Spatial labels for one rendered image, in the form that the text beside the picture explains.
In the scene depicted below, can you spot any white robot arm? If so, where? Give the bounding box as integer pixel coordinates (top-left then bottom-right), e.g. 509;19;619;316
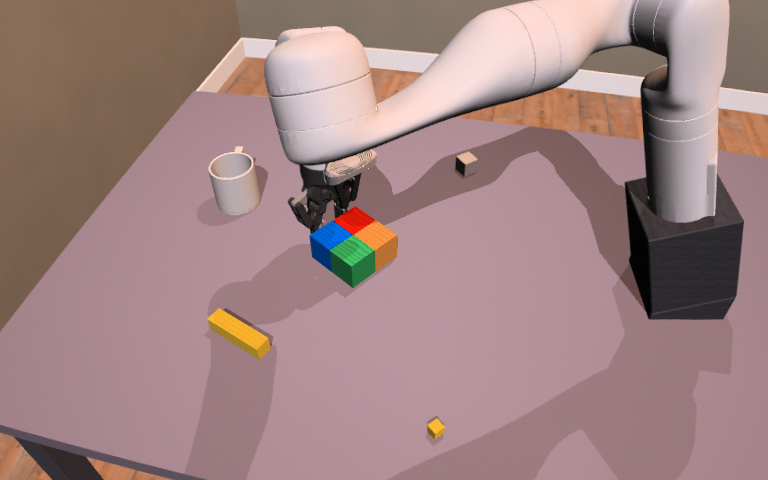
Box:
264;0;730;223

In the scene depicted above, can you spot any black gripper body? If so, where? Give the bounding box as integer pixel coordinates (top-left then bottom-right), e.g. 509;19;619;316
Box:
299;165;338;205

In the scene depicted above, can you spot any blue cube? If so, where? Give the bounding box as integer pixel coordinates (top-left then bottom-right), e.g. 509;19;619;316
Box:
309;221;352;272

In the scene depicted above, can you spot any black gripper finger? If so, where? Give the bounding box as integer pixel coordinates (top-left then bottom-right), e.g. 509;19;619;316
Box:
288;188;330;234
334;173;361;219

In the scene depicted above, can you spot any green cube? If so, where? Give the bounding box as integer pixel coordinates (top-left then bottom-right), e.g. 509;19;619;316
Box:
330;235;375;288

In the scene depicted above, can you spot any grey cylinder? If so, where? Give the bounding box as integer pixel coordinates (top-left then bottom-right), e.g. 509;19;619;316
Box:
208;146;260;215

